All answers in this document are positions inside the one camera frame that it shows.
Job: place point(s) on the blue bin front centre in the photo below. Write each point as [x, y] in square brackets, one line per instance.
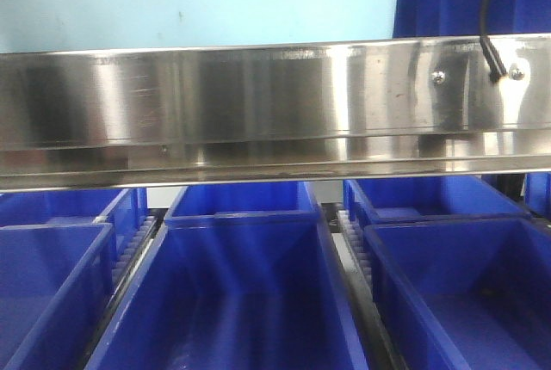
[246, 296]

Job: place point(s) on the blue bin front right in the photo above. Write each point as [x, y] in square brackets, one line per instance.
[466, 294]

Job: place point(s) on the blue bin rear left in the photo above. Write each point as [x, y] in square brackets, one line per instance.
[125, 209]

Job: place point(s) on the blue bin rear right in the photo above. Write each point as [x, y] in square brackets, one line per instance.
[373, 201]

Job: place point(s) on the blue bin front left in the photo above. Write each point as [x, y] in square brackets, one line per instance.
[55, 283]

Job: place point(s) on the blue bin rear centre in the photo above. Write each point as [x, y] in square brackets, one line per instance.
[232, 203]

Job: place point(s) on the light blue tray bin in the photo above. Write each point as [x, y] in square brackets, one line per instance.
[59, 25]

